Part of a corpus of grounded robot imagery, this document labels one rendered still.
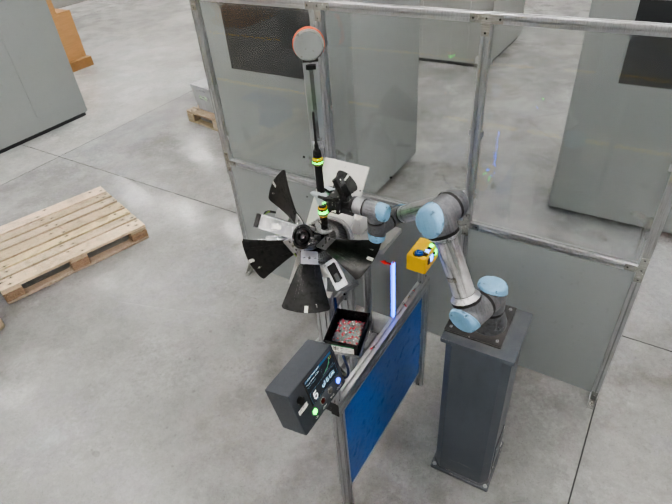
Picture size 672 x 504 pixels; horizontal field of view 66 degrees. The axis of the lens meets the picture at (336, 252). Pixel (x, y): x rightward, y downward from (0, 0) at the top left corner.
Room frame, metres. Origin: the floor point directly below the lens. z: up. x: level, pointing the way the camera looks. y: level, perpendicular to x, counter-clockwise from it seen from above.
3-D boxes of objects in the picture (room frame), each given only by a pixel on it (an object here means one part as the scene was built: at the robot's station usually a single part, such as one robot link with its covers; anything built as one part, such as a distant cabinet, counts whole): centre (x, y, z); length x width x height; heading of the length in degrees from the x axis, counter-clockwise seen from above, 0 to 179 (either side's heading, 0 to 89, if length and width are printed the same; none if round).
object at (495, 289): (1.50, -0.60, 1.19); 0.13 x 0.12 x 0.14; 130
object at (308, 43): (2.67, 0.04, 1.88); 0.16 x 0.07 x 0.16; 90
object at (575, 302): (2.54, -0.37, 0.50); 2.59 x 0.03 x 0.91; 55
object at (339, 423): (1.31, 0.05, 0.39); 0.04 x 0.04 x 0.78; 55
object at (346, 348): (1.69, -0.02, 0.85); 0.22 x 0.17 x 0.07; 161
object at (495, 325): (1.51, -0.61, 1.07); 0.15 x 0.15 x 0.10
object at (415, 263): (1.98, -0.42, 1.02); 0.16 x 0.10 x 0.11; 145
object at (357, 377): (1.66, -0.20, 0.82); 0.90 x 0.04 x 0.08; 145
